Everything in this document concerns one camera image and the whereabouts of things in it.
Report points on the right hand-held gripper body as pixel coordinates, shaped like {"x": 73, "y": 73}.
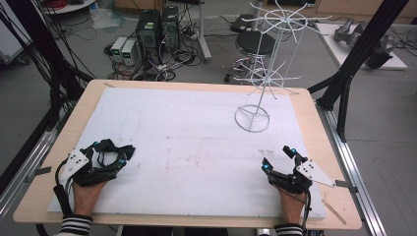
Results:
{"x": 295, "y": 180}

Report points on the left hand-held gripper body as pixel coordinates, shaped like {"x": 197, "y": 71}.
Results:
{"x": 80, "y": 168}

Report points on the person's right hand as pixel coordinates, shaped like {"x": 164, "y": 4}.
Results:
{"x": 291, "y": 205}

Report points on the person's left hand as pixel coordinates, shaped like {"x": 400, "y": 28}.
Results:
{"x": 87, "y": 196}

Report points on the grey tape strip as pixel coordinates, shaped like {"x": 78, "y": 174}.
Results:
{"x": 41, "y": 171}
{"x": 345, "y": 185}

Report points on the thin wooden stick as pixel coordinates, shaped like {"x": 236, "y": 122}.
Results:
{"x": 334, "y": 212}

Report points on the white foam mat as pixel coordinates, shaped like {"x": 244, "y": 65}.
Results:
{"x": 196, "y": 147}

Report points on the white power supply unit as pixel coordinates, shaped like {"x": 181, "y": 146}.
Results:
{"x": 118, "y": 49}
{"x": 130, "y": 53}

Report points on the white floor board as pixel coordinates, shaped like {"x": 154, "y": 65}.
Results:
{"x": 344, "y": 54}

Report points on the black round stool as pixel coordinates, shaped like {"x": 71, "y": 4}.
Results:
{"x": 252, "y": 42}

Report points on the black computer tower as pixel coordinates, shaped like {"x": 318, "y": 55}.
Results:
{"x": 149, "y": 31}
{"x": 170, "y": 28}

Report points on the clear plastic bag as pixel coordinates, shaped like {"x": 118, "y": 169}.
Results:
{"x": 108, "y": 17}

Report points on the flat black box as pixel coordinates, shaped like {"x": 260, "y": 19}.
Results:
{"x": 242, "y": 23}

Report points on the round white table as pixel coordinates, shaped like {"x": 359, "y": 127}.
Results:
{"x": 67, "y": 6}

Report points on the grey metal desk leg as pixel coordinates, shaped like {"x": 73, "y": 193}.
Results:
{"x": 203, "y": 32}

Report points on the aluminium rail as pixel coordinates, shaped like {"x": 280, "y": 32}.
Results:
{"x": 354, "y": 177}
{"x": 29, "y": 160}

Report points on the black metal frame stand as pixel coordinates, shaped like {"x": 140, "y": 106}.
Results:
{"x": 49, "y": 59}
{"x": 354, "y": 55}

